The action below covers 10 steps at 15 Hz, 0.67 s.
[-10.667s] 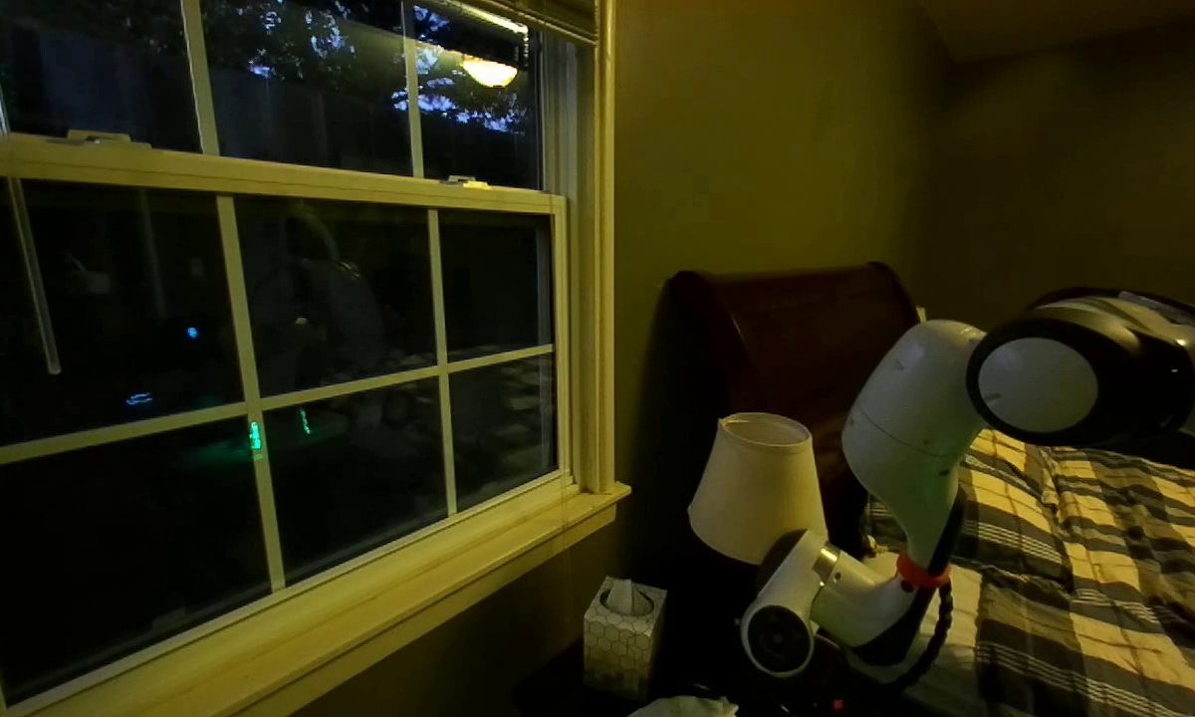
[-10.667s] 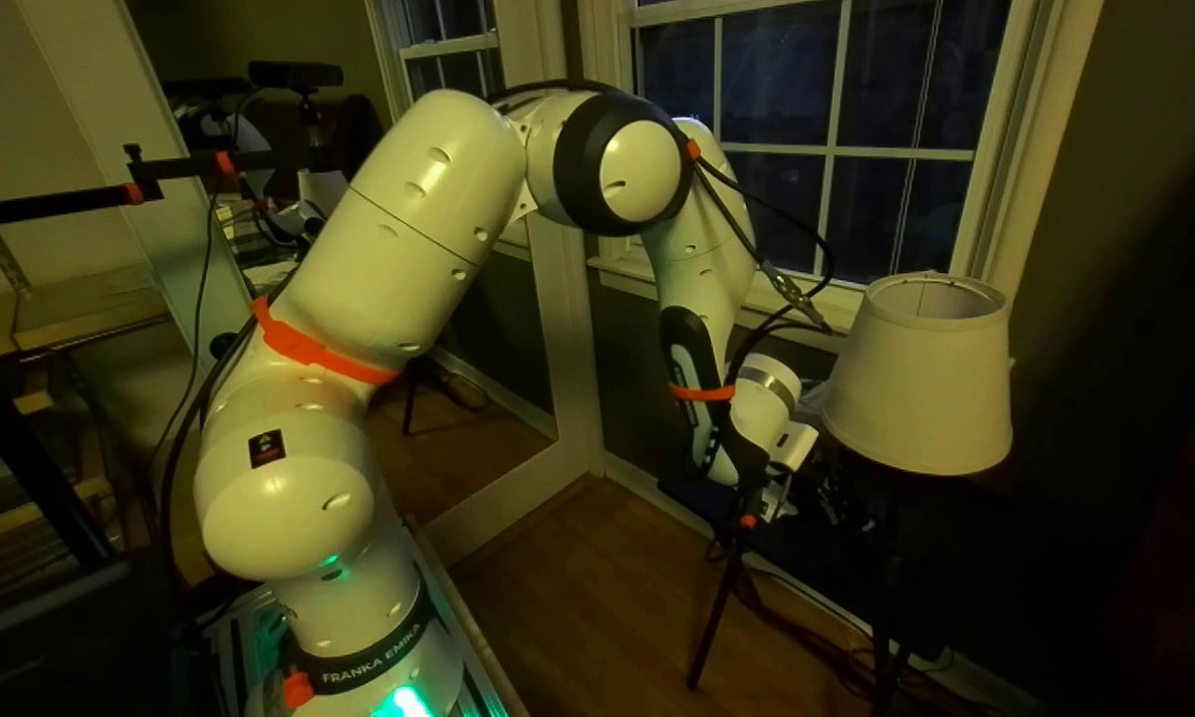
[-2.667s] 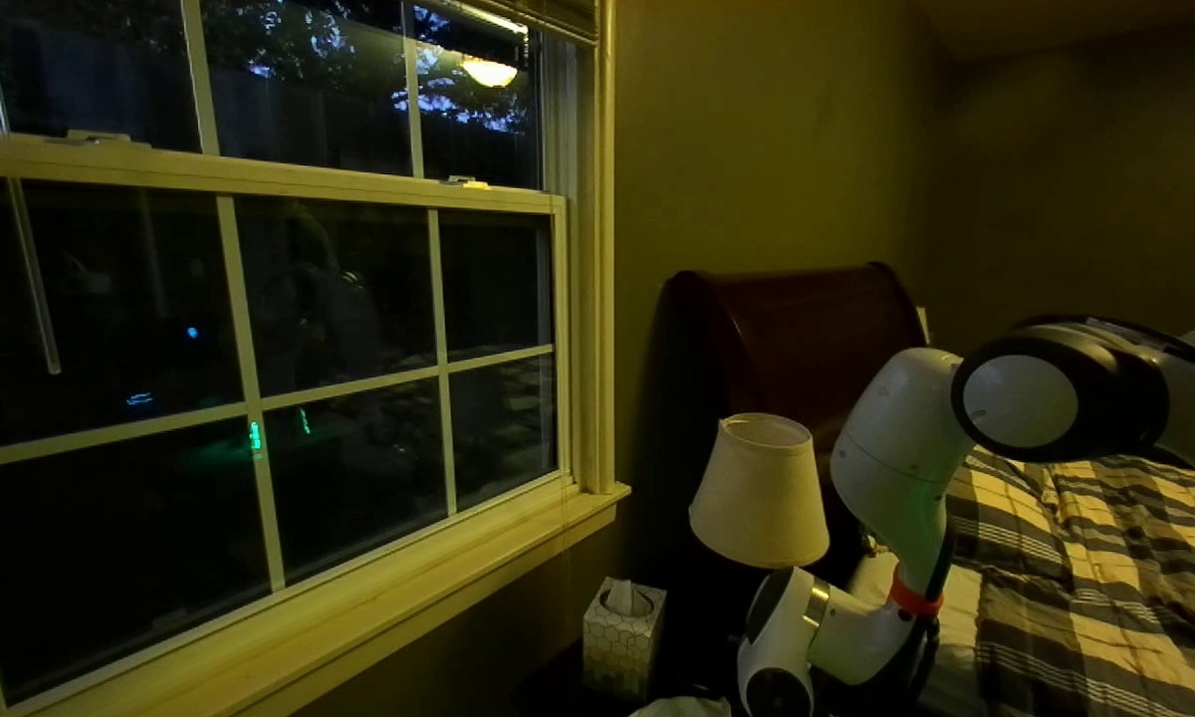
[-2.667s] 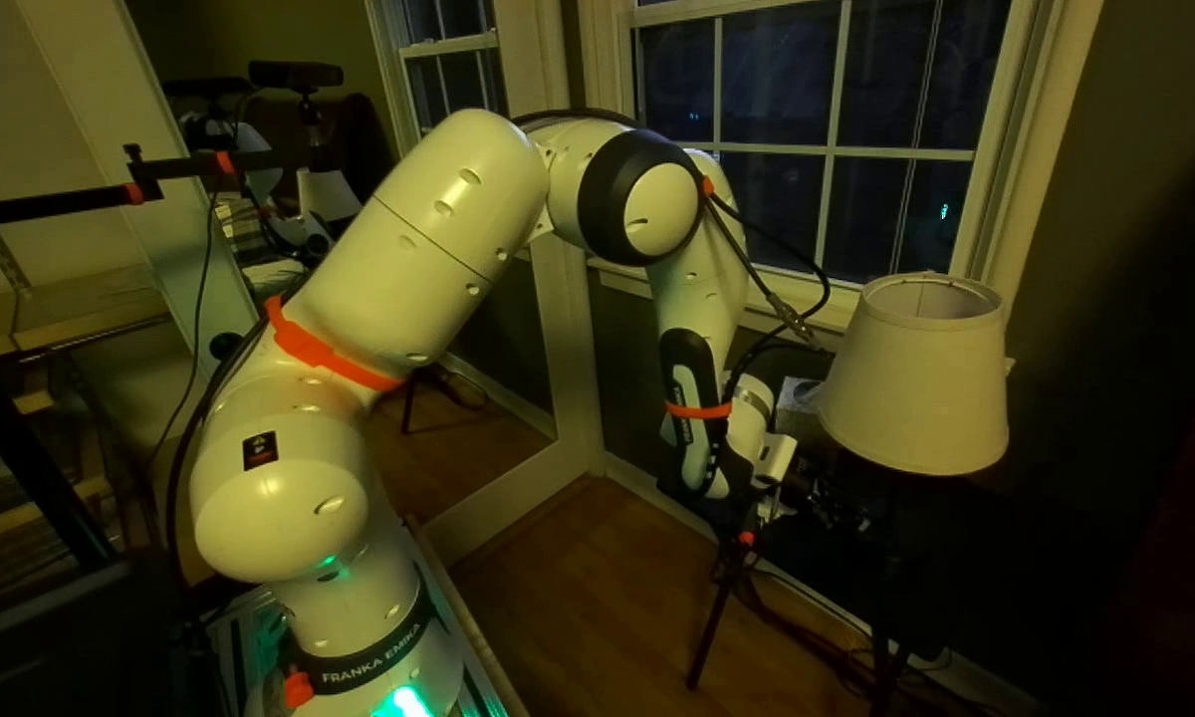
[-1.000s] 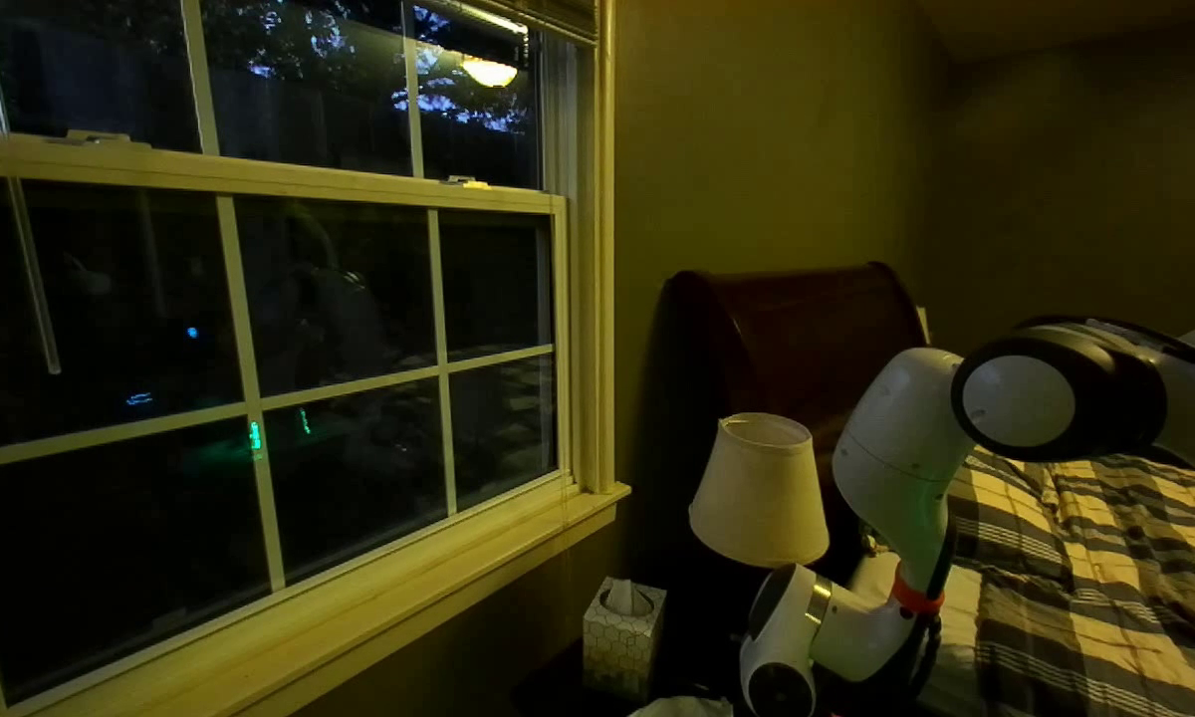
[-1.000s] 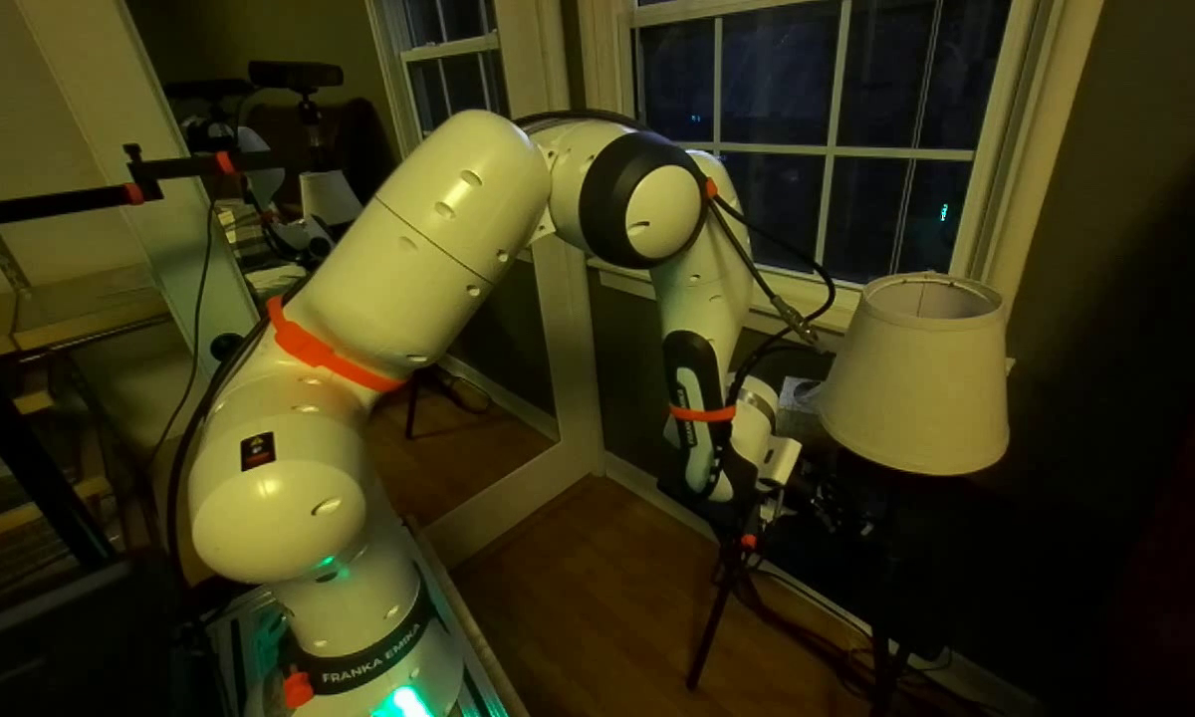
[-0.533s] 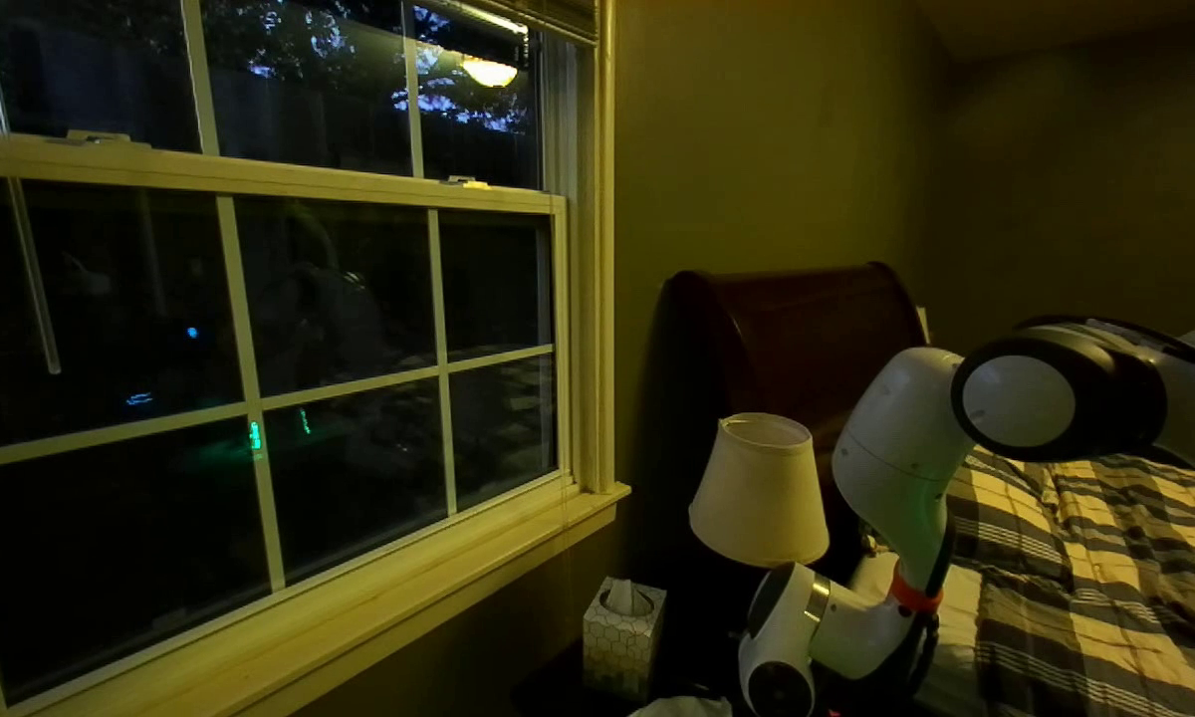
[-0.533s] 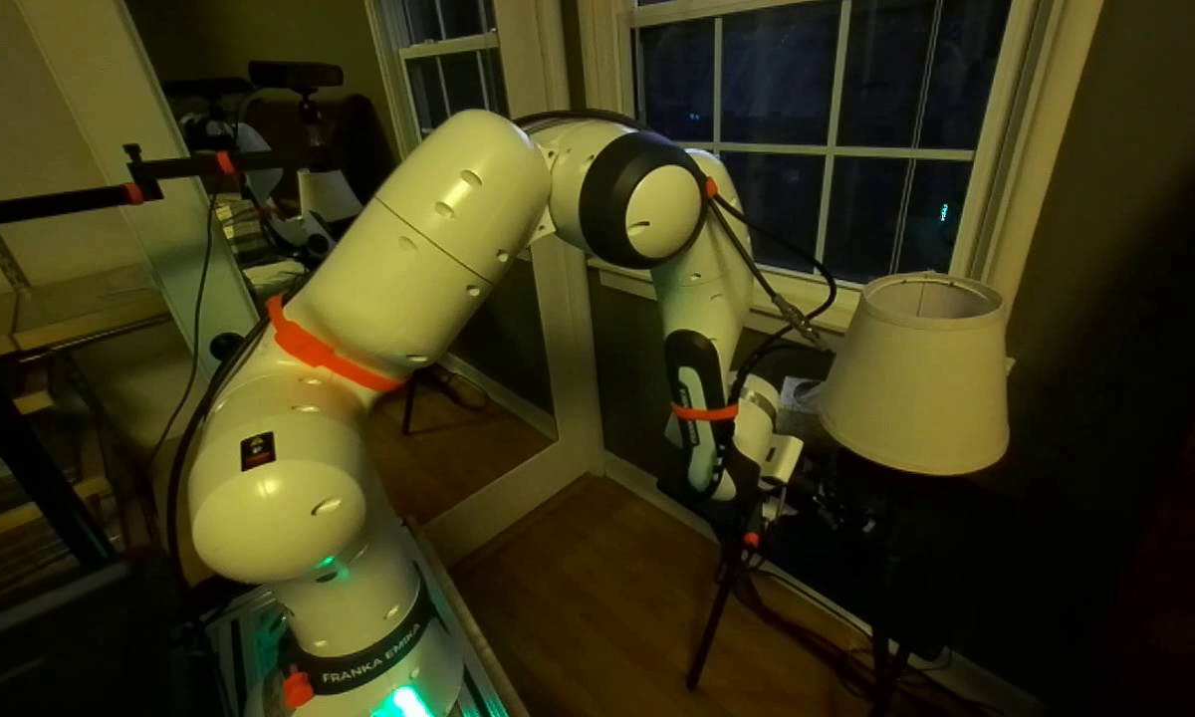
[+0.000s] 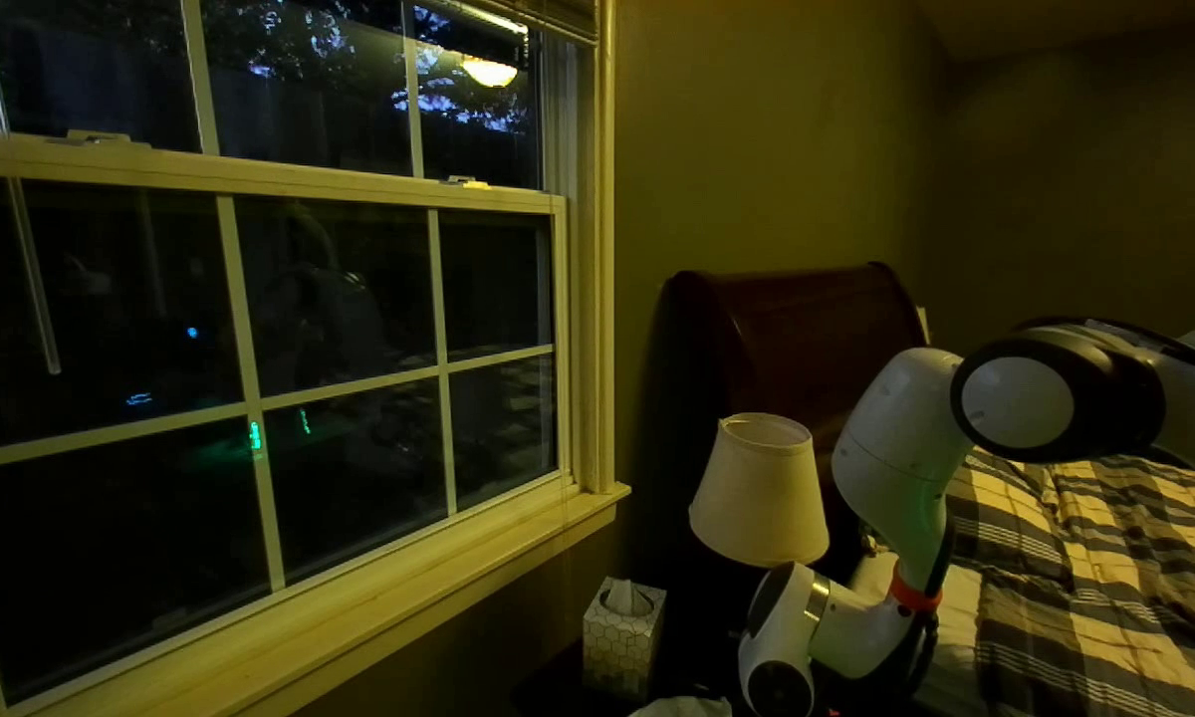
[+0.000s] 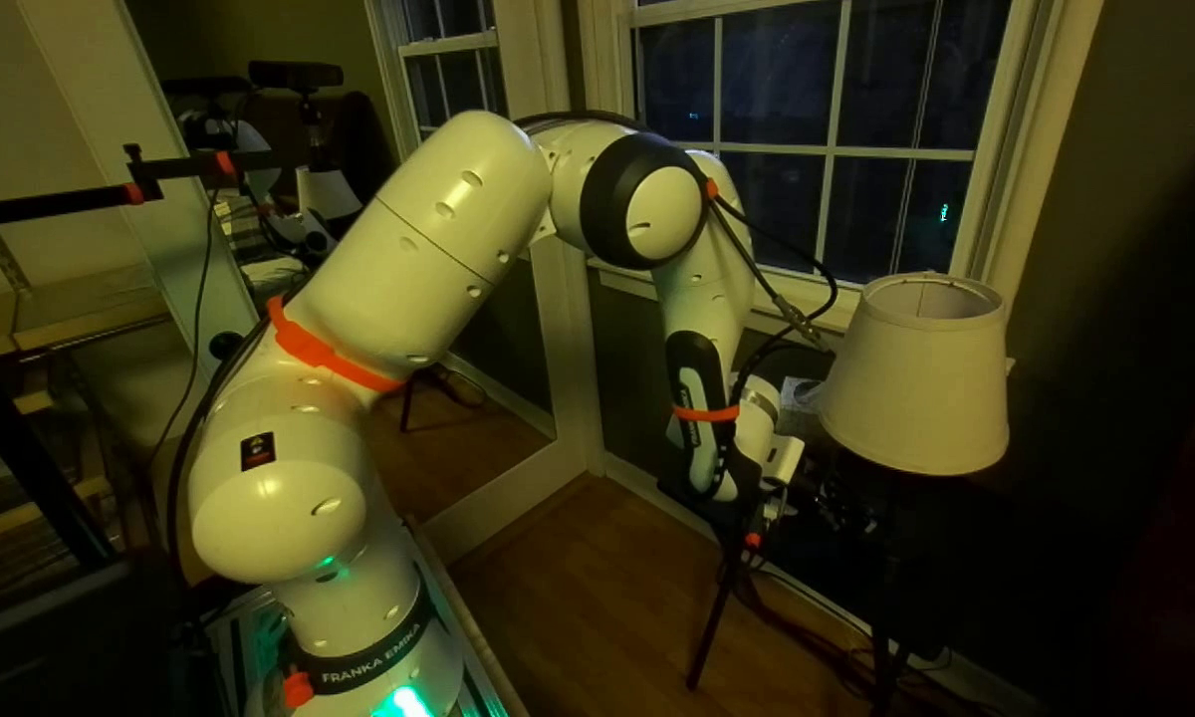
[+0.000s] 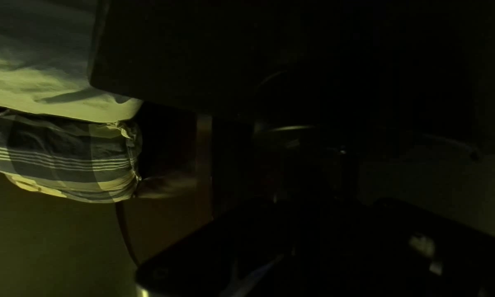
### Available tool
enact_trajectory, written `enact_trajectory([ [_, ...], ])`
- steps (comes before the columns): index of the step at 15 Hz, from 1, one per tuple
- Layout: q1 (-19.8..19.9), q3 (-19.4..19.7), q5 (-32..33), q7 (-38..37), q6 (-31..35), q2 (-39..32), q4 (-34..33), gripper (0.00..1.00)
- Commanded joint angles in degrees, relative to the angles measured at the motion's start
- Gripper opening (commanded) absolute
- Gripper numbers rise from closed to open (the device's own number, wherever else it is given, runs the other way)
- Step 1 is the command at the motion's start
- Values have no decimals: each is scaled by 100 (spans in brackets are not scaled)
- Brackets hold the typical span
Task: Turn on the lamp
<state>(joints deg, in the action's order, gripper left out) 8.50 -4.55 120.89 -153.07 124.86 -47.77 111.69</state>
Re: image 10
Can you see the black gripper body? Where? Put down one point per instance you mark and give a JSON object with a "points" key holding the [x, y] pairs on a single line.
{"points": [[771, 515]]}

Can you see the table lamp with cream shade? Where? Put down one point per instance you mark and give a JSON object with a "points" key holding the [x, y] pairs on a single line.
{"points": [[917, 382]]}

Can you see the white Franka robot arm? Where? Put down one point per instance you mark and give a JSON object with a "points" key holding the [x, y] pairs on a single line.
{"points": [[422, 254]]}

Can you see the black nightstand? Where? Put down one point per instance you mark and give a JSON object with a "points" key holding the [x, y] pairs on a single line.
{"points": [[836, 558]]}

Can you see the large white-framed grid window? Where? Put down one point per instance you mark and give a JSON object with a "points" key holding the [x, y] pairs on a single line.
{"points": [[836, 143]]}

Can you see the small white background lampshade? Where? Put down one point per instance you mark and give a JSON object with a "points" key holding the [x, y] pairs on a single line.
{"points": [[326, 196]]}

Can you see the small white-framed window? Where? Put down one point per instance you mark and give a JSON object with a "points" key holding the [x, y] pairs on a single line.
{"points": [[456, 66]]}

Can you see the black metal frame bar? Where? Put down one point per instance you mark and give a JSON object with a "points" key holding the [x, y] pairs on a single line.
{"points": [[54, 199]]}

